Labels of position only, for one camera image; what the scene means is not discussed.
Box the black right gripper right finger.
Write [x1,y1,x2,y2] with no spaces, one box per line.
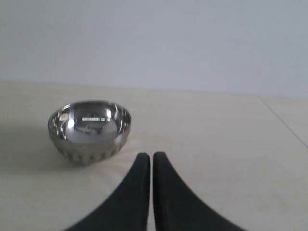
[153,152,243,231]

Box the ribbed stainless steel bowl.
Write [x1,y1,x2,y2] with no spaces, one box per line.
[48,100,132,166]

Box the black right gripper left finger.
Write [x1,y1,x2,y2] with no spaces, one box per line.
[67,153,151,231]

